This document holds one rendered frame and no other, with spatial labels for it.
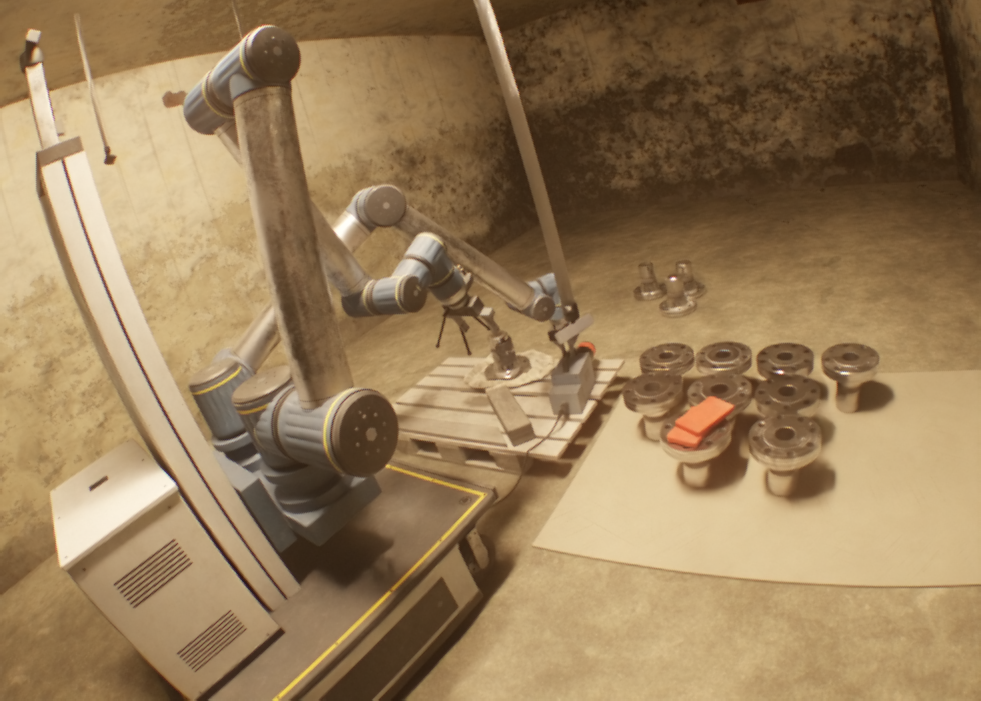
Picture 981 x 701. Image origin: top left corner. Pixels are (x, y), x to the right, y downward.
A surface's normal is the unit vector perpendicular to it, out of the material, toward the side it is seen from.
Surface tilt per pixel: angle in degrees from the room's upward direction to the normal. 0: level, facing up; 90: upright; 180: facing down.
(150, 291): 90
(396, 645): 90
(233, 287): 90
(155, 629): 90
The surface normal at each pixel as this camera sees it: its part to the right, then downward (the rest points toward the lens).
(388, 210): 0.39, 0.22
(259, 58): 0.76, 0.04
